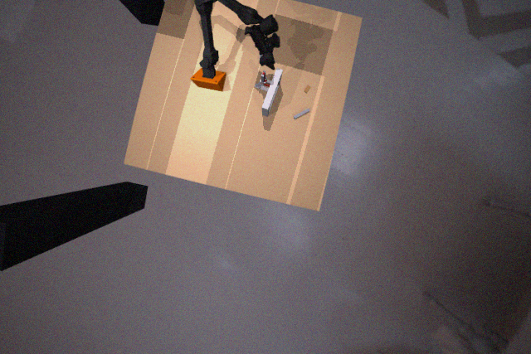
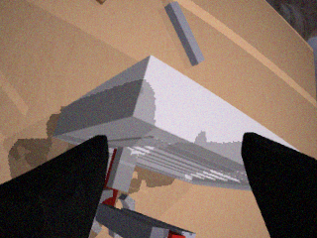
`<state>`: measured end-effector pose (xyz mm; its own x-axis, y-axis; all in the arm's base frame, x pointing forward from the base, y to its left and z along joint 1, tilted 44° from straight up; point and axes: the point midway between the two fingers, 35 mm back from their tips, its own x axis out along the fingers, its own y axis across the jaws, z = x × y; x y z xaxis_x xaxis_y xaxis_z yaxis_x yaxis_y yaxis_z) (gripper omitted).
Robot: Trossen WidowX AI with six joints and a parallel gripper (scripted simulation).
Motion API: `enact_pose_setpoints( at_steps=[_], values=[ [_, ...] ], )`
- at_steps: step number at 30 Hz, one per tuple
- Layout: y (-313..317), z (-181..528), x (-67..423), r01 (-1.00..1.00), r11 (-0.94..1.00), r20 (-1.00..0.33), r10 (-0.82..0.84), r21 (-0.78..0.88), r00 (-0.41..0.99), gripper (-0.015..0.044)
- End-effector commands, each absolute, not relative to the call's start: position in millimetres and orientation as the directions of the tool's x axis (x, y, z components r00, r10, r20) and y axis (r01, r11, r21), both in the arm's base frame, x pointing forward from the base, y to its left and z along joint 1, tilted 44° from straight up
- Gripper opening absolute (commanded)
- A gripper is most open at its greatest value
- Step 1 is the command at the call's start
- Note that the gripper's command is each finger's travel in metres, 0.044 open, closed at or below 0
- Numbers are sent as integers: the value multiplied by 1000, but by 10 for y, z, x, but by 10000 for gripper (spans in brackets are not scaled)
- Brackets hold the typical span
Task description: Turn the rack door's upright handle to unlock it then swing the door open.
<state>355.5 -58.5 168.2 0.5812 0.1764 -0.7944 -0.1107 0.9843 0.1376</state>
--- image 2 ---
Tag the grey rectangular bar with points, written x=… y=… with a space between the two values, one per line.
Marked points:
x=182 y=29

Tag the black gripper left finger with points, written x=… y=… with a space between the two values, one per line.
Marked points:
x=57 y=199

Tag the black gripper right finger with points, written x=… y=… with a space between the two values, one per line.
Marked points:
x=284 y=183

